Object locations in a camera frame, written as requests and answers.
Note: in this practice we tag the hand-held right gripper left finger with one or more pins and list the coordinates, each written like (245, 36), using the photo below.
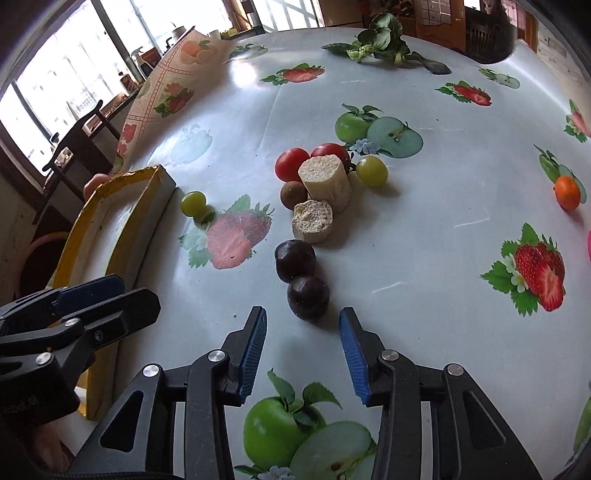
(254, 353)

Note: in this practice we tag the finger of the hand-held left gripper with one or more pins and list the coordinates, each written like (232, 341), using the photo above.
(87, 290)
(124, 307)

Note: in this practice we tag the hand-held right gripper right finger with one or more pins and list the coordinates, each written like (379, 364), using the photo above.
(353, 355)

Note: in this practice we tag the dark purple passion fruit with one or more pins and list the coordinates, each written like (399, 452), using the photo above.
(308, 297)
(295, 260)

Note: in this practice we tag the yellow cardboard box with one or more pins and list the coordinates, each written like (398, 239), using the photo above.
(138, 221)

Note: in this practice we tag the green grape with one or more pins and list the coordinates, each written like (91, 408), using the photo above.
(371, 170)
(193, 204)

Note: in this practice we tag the brown kiwi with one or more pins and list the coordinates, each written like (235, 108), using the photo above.
(290, 194)

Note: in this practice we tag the red tomato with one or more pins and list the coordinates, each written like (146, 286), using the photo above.
(291, 164)
(328, 150)

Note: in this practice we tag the orange tangerine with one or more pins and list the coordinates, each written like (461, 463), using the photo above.
(567, 191)

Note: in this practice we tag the reddish round basket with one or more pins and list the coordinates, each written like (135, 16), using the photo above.
(39, 258)

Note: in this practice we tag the pinkish round object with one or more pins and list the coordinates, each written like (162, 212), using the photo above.
(94, 183)

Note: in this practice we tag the white fruit print tablecloth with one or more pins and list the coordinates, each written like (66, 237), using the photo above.
(415, 230)

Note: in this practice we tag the dark wooden chair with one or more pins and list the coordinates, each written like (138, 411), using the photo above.
(74, 147)

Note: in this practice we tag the beige checkered fruit tablecloth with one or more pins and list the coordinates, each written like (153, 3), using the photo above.
(175, 83)

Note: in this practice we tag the large grid window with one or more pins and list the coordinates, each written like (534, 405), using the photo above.
(69, 60)

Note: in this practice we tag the white spray bottle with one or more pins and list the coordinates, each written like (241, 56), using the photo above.
(137, 60)

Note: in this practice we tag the white kettle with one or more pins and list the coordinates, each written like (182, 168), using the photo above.
(178, 33)

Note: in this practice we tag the green leafy vegetable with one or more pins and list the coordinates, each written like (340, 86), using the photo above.
(383, 41)

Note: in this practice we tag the wooden door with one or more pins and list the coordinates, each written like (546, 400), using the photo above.
(438, 21)

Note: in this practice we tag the slatted wooden chair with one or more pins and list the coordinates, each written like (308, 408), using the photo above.
(482, 33)

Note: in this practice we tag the white plush toy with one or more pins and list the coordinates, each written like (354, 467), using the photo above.
(488, 5)

